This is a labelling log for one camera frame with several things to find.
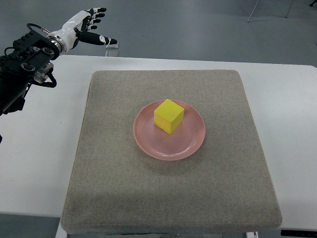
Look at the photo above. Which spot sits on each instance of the metal chair legs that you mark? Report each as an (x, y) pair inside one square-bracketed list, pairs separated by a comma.
[(284, 9)]

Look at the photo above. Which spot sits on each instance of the beige fabric mat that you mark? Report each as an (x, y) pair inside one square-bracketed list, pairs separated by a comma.
[(131, 177)]

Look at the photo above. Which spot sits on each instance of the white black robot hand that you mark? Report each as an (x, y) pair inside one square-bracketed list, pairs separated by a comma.
[(79, 29)]

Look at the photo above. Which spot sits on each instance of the lower floor outlet plate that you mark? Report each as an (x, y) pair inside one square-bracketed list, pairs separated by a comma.
[(111, 53)]

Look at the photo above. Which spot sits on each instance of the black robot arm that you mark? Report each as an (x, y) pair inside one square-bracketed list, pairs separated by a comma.
[(27, 62)]

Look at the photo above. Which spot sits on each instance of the yellow foam block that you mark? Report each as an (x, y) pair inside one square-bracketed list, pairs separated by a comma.
[(168, 116)]

